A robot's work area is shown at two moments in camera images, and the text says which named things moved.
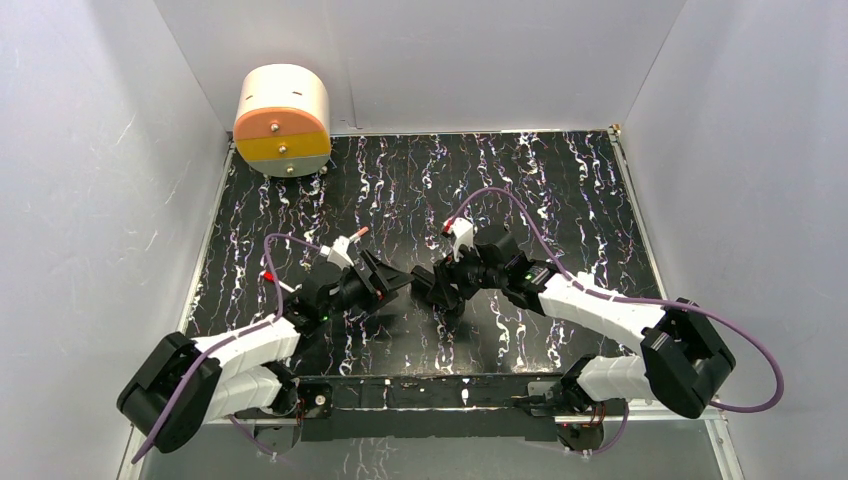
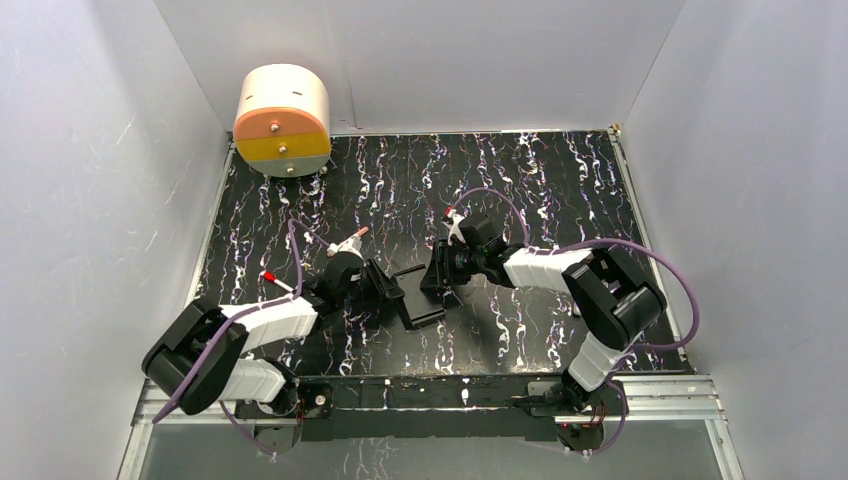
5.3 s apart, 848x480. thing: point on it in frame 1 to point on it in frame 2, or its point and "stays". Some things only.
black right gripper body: [467, 273] to [459, 263]
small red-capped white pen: [268, 276] stays
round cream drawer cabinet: [282, 123] stays
